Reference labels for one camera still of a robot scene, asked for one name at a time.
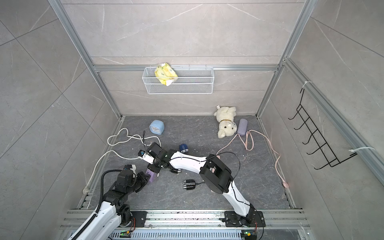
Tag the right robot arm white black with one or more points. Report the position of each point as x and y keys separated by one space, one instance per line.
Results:
x=217 y=177

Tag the cream teddy bear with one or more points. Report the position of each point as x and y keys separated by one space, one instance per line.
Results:
x=225 y=117

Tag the black wall hook rack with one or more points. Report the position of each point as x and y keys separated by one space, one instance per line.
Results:
x=316 y=137

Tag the yellow wet wipes pack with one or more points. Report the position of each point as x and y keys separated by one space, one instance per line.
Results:
x=165 y=74

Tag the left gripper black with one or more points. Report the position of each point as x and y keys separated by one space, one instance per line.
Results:
x=141 y=176

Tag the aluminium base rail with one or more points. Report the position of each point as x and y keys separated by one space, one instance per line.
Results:
x=210 y=224

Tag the purple power strip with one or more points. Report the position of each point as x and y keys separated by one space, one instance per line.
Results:
x=151 y=176

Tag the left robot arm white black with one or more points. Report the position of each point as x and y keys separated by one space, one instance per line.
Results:
x=113 y=211

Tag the light blue alarm clock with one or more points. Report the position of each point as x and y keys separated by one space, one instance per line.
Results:
x=157 y=127

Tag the black shaver power plug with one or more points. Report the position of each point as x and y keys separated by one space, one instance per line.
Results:
x=189 y=185

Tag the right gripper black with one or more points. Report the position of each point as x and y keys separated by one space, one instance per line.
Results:
x=154 y=168

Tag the lavender oval case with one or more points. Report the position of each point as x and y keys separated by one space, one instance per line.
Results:
x=242 y=127

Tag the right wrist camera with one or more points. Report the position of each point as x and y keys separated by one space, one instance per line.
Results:
x=146 y=157

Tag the white wire mesh basket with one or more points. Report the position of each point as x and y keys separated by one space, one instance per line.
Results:
x=189 y=80

